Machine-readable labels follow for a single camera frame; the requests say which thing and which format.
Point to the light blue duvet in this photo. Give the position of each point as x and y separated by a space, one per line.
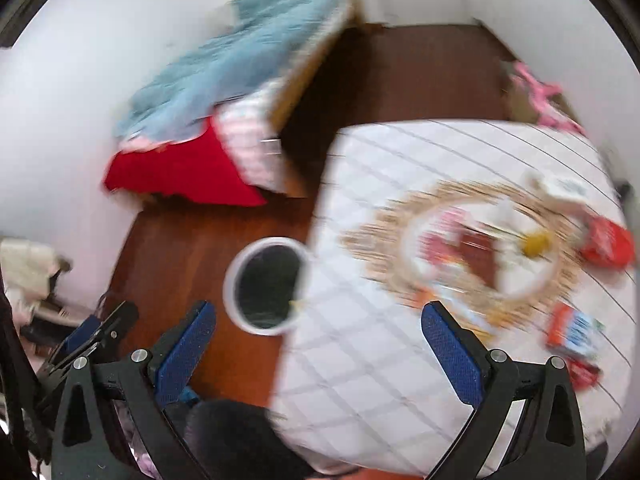
226 67

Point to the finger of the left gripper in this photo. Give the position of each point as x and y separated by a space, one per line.
115 327
86 334

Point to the red blanket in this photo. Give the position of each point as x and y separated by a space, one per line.
199 170

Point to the pink panther plush toy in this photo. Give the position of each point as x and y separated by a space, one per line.
535 102

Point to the red crushed soda can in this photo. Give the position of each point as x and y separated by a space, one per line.
607 244

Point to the red foil wrapper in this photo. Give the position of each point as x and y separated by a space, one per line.
583 375

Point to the white barcode cardboard box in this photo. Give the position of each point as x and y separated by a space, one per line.
564 195

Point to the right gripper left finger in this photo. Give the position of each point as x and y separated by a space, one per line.
177 353

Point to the white checkered tablecloth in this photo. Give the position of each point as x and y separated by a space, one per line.
448 210

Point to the dark red snack packet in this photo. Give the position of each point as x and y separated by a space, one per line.
478 251

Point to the white round trash bin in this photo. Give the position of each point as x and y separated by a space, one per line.
260 286

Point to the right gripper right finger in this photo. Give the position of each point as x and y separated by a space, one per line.
460 353

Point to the orange snack wrapper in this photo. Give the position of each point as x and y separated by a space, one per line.
474 306

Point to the blue red milk carton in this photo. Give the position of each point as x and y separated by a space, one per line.
574 334

